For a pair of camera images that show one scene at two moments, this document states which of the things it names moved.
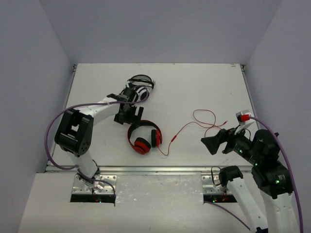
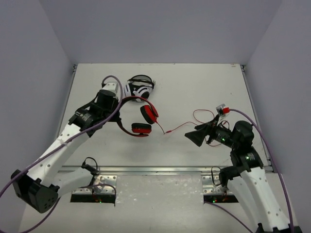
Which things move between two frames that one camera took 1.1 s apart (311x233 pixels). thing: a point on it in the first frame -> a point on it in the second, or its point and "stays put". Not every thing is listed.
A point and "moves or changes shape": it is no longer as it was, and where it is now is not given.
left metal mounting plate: [81, 186] stays put
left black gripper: [127, 117] -> [112, 112]
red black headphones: [142, 145] -> [150, 114]
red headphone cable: [199, 122] moves or changes shape
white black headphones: [143, 84] stays put
